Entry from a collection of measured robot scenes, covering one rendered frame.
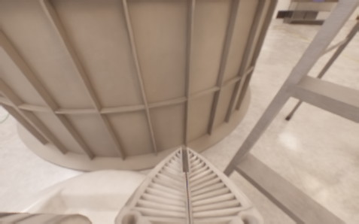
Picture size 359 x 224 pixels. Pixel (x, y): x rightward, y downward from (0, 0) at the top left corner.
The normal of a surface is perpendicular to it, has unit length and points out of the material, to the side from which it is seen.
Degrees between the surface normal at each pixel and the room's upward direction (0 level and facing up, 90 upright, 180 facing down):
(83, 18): 90
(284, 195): 0
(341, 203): 0
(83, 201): 70
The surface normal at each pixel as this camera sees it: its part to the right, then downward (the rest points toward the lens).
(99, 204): -0.01, 0.33
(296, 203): 0.00, -0.76
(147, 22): 0.29, 0.62
